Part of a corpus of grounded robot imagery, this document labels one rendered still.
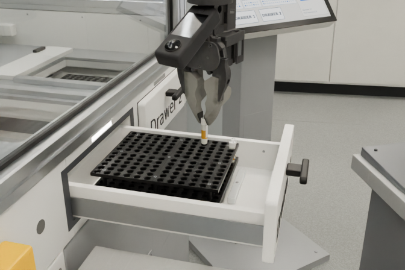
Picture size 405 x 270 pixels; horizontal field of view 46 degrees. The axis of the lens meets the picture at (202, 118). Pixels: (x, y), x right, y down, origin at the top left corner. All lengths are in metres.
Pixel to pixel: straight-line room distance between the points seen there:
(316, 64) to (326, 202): 1.59
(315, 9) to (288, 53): 2.03
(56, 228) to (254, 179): 0.37
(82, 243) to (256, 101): 1.06
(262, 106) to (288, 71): 2.01
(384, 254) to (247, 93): 0.78
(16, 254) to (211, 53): 0.39
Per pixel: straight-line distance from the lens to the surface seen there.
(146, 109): 1.04
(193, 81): 0.77
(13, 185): 0.67
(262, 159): 0.94
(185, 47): 0.67
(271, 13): 1.63
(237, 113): 1.77
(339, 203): 2.47
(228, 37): 0.74
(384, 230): 1.23
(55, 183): 0.77
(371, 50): 3.83
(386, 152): 1.21
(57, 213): 0.79
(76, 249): 0.88
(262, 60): 1.75
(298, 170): 0.80
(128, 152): 0.88
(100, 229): 0.95
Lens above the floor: 1.29
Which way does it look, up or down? 23 degrees down
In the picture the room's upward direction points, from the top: straight up
